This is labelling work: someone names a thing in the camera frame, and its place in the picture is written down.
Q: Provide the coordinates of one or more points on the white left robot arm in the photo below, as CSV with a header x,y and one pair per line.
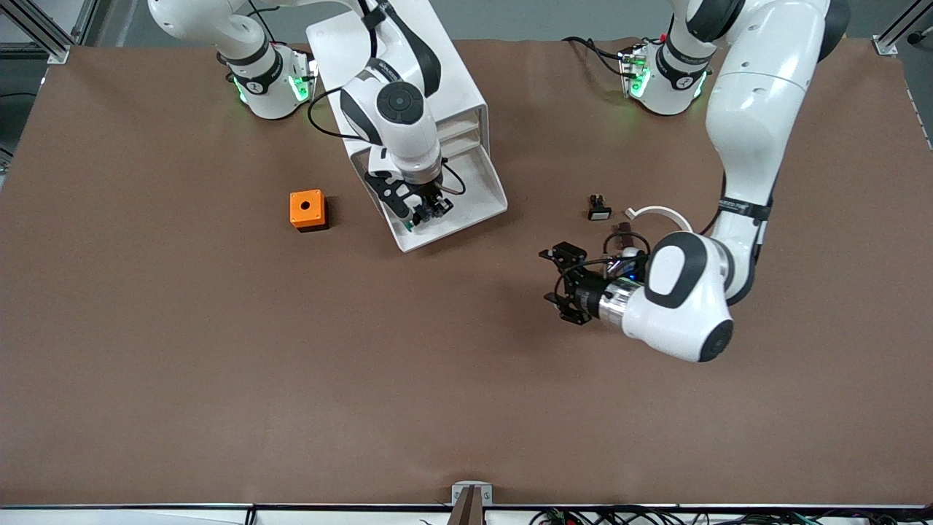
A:
x,y
751,109

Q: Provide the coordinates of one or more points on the black button with white face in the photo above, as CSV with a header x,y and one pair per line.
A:
x,y
599,212

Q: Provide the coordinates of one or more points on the white plastic drawer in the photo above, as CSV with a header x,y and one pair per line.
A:
x,y
477,193

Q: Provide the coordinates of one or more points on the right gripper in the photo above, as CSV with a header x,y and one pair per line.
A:
x,y
431,197

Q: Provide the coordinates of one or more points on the orange box with hole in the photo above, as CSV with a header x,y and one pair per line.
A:
x,y
306,208

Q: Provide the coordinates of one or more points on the green push button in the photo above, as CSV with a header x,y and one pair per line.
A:
x,y
409,226

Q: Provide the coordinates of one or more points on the white drawer cabinet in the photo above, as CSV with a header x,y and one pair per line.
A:
x,y
458,73

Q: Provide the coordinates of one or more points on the dark brown cylinder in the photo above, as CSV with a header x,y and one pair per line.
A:
x,y
625,232

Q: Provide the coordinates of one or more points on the aluminium frame profile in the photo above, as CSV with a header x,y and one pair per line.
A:
x,y
885,45
55,49

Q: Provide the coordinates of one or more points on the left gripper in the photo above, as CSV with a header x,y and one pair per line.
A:
x,y
585,297

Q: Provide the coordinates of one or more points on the grey metal bracket with post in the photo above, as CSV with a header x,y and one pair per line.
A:
x,y
472,503

